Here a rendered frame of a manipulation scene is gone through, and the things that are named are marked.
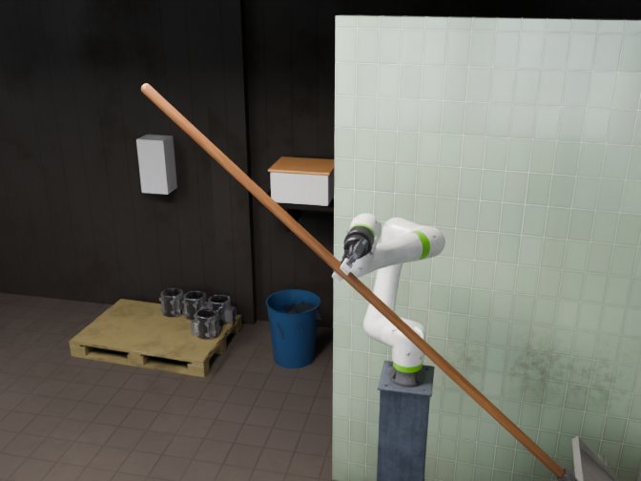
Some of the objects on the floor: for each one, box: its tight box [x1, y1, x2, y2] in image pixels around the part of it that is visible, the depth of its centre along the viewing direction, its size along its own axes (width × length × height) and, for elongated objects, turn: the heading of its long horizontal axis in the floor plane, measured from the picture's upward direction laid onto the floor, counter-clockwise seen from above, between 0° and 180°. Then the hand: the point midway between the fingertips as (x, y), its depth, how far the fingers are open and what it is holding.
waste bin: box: [266, 289, 321, 368], centre depth 506 cm, size 46×42×53 cm
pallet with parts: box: [69, 288, 242, 378], centre depth 533 cm, size 117×82×33 cm
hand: (342, 270), depth 197 cm, fingers closed on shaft, 3 cm apart
